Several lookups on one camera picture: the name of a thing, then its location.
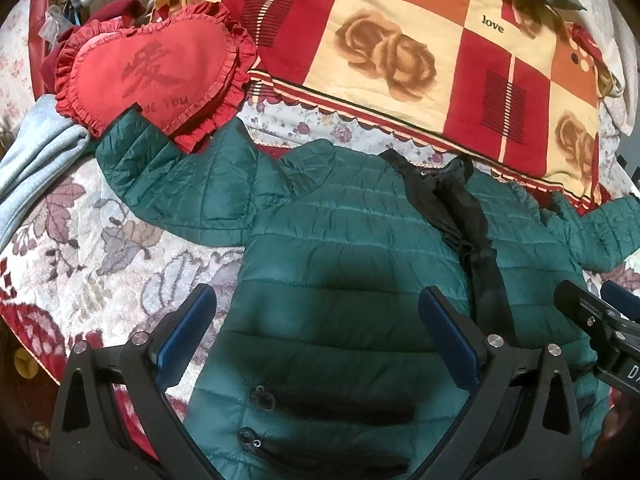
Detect green quilted puffer jacket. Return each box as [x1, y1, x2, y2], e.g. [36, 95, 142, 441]
[96, 110, 639, 479]

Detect white floral bed blanket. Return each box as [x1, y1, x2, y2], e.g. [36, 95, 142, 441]
[0, 94, 640, 461]

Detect light blue folded garment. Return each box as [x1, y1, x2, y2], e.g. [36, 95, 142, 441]
[1, 94, 90, 246]

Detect grey quilted bedspread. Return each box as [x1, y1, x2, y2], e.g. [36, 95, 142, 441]
[578, 0, 639, 136]

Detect red heart-shaped ruffled pillow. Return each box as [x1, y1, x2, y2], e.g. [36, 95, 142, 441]
[53, 1, 257, 153]

